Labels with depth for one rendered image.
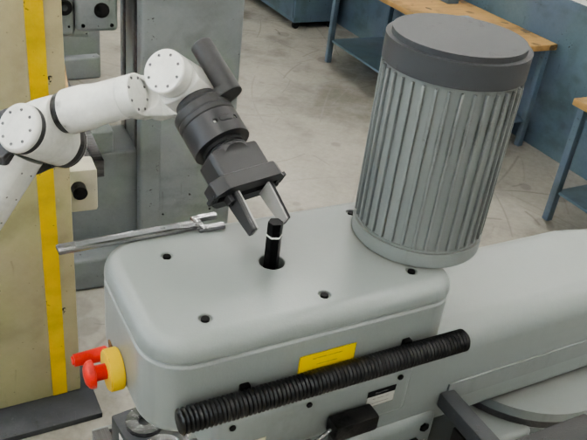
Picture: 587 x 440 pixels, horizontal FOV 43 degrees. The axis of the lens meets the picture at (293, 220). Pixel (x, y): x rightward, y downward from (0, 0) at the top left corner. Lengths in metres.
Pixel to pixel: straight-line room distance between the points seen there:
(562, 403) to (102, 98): 0.96
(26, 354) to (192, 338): 2.43
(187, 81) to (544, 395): 0.86
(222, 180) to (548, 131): 5.53
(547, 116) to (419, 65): 5.48
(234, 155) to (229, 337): 0.27
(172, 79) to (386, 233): 0.38
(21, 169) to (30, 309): 1.96
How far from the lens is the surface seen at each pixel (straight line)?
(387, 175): 1.06
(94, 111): 1.19
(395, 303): 1.05
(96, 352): 1.18
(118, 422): 1.89
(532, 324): 1.35
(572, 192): 5.42
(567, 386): 1.53
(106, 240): 1.08
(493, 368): 1.36
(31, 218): 2.95
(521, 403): 1.45
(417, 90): 1.00
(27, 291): 3.13
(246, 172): 1.05
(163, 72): 1.09
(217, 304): 0.98
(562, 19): 6.32
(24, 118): 1.21
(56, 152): 1.24
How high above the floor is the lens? 2.50
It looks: 31 degrees down
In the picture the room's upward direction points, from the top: 7 degrees clockwise
